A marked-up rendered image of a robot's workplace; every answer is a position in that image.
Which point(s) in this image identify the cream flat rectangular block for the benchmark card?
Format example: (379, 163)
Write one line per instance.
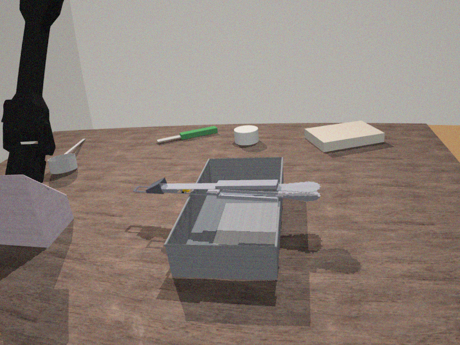
(344, 135)

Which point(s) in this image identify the white short cylinder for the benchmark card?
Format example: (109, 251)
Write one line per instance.
(246, 135)

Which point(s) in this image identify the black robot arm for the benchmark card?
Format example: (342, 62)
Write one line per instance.
(26, 116)

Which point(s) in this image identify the grey saucepan with handle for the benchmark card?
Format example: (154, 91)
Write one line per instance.
(63, 163)

